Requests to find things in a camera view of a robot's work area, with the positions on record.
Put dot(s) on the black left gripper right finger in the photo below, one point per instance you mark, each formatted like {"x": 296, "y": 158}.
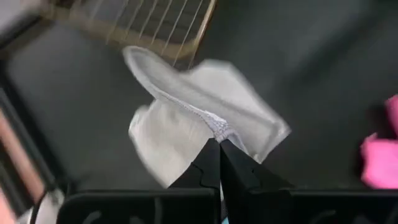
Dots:
{"x": 248, "y": 199}

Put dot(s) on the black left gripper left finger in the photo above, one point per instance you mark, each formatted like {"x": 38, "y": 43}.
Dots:
{"x": 199, "y": 202}

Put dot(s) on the pink microfiber towel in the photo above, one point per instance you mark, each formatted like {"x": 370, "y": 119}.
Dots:
{"x": 379, "y": 161}

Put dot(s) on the wooden table side board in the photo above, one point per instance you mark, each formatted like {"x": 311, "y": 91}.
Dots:
{"x": 21, "y": 158}

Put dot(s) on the black table frame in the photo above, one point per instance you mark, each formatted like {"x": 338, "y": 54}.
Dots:
{"x": 38, "y": 155}

